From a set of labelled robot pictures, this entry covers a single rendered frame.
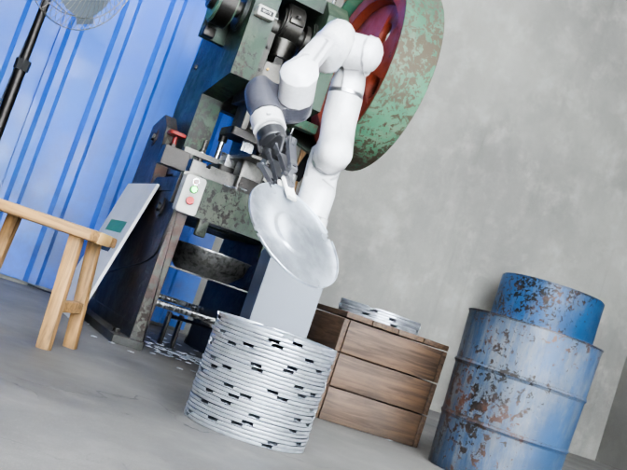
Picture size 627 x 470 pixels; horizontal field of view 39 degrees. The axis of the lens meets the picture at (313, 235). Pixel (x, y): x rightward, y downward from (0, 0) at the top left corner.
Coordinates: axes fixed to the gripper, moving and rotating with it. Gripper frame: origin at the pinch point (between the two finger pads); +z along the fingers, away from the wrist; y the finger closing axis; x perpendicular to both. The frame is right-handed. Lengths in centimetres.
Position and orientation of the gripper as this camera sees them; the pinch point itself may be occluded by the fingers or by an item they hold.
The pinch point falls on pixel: (286, 190)
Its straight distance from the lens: 218.3
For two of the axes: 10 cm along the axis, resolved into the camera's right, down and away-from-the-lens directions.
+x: 6.7, 3.2, 6.7
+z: 2.3, 7.7, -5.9
